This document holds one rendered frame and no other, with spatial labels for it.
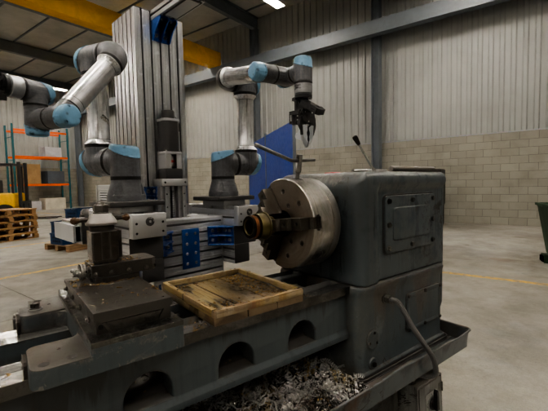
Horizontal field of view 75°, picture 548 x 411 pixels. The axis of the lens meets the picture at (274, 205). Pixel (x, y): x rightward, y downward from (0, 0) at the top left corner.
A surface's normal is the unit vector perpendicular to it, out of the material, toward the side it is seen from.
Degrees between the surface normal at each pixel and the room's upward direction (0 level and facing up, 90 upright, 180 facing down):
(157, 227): 90
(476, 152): 90
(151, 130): 90
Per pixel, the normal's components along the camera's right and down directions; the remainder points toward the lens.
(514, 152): -0.59, 0.06
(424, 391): 0.62, -0.01
